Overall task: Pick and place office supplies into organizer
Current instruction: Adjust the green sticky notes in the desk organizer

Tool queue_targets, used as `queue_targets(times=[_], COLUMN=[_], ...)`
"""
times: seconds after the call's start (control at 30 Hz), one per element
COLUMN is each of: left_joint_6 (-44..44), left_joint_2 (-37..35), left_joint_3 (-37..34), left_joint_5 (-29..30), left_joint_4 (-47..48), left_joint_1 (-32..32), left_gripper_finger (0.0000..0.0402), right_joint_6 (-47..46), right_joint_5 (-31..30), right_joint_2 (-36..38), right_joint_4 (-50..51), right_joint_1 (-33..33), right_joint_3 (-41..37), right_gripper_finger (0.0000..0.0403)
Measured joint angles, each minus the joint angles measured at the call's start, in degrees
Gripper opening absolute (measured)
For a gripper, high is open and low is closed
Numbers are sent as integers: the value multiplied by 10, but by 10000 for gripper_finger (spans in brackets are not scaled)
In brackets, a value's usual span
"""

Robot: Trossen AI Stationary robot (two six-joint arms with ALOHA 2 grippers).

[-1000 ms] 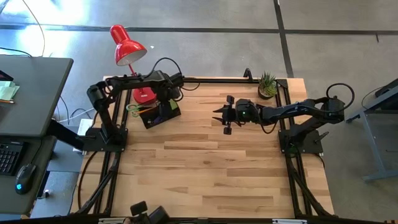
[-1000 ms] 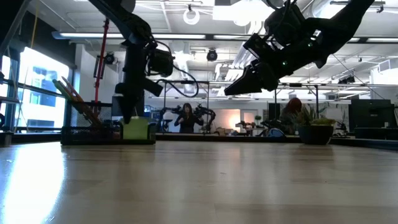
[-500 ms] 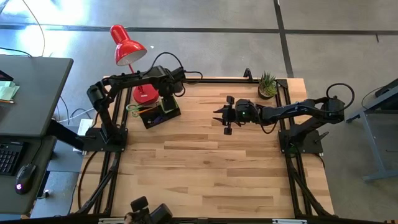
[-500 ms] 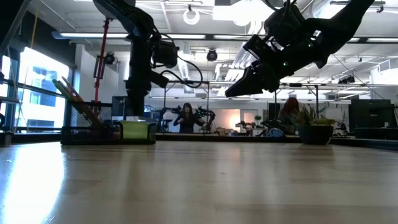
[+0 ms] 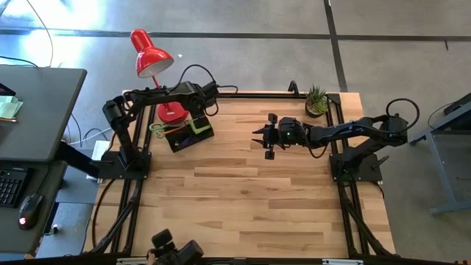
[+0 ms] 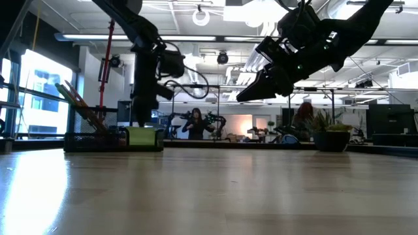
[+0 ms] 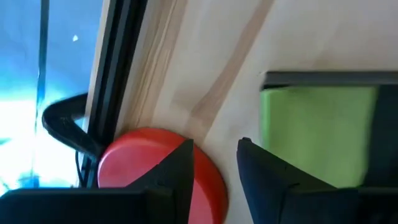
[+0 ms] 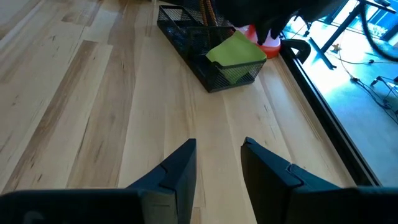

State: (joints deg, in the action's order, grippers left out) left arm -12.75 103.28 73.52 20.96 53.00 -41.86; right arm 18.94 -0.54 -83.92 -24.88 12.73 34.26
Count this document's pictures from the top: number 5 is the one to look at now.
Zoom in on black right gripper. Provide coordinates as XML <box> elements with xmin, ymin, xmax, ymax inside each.
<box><xmin>252</xmin><ymin>113</ymin><xmax>308</xmax><ymax>160</ymax></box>

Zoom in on green sticky note pad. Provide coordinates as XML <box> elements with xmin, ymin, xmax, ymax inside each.
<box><xmin>188</xmin><ymin>117</ymin><xmax>208</xmax><ymax>135</ymax></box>

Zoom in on black aluminium table frame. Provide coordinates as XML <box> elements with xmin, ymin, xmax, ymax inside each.
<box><xmin>86</xmin><ymin>79</ymin><xmax>397</xmax><ymax>258</ymax></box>

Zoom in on black handheld camera device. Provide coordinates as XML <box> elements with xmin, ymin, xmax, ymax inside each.
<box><xmin>146</xmin><ymin>227</ymin><xmax>205</xmax><ymax>265</ymax></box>

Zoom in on dark grey office desk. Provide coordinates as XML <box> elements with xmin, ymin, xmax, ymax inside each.
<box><xmin>0</xmin><ymin>65</ymin><xmax>88</xmax><ymax>255</ymax></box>

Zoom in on potted succulent plant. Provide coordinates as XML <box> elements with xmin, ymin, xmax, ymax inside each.
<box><xmin>304</xmin><ymin>84</ymin><xmax>330</xmax><ymax>119</ymax></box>

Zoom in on black mesh desk organizer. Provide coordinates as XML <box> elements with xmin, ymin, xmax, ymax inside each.
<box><xmin>164</xmin><ymin>116</ymin><xmax>216</xmax><ymax>154</ymax></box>

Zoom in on green-handled scissors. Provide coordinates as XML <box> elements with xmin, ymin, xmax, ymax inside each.
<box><xmin>149</xmin><ymin>122</ymin><xmax>170</xmax><ymax>141</ymax></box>

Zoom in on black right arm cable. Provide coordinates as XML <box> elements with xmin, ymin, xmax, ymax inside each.
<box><xmin>385</xmin><ymin>97</ymin><xmax>421</xmax><ymax>134</ymax></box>

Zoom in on light green paper stack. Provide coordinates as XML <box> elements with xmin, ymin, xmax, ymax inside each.
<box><xmin>0</xmin><ymin>94</ymin><xmax>24</xmax><ymax>120</ymax></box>

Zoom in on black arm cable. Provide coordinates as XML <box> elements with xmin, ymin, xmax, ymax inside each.
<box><xmin>385</xmin><ymin>97</ymin><xmax>421</xmax><ymax>134</ymax></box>
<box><xmin>176</xmin><ymin>63</ymin><xmax>240</xmax><ymax>117</ymax></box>

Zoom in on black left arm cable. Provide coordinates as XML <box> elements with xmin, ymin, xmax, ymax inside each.
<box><xmin>176</xmin><ymin>63</ymin><xmax>240</xmax><ymax>117</ymax></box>

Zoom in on black keyboard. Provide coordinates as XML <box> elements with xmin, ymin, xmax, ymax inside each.
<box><xmin>0</xmin><ymin>168</ymin><xmax>29</xmax><ymax>209</ymax></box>

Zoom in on grey metal side table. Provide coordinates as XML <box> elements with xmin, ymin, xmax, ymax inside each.
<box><xmin>406</xmin><ymin>91</ymin><xmax>471</xmax><ymax>216</ymax></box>

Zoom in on black computer mouse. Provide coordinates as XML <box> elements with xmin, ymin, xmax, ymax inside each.
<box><xmin>17</xmin><ymin>194</ymin><xmax>43</xmax><ymax>231</ymax></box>

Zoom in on red desk lamp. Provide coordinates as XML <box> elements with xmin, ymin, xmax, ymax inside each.
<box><xmin>130</xmin><ymin>28</ymin><xmax>190</xmax><ymax>125</ymax></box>

